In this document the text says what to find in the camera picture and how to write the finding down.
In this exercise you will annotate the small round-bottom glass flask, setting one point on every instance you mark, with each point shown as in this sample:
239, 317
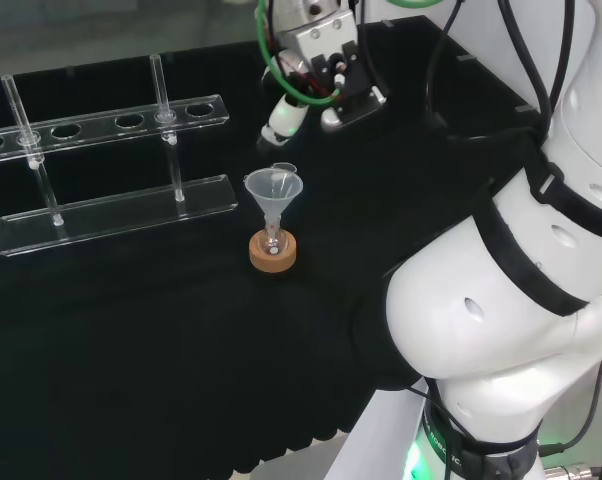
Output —
272, 244

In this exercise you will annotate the black bench cloth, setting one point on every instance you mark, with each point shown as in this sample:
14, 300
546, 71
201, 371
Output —
131, 350

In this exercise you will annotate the clear acrylic funnel stand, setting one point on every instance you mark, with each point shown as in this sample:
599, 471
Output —
116, 215

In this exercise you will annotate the clear plastic funnel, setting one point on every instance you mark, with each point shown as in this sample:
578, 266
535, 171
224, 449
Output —
261, 187

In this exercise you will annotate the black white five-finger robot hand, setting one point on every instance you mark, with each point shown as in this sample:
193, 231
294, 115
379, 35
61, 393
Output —
321, 45

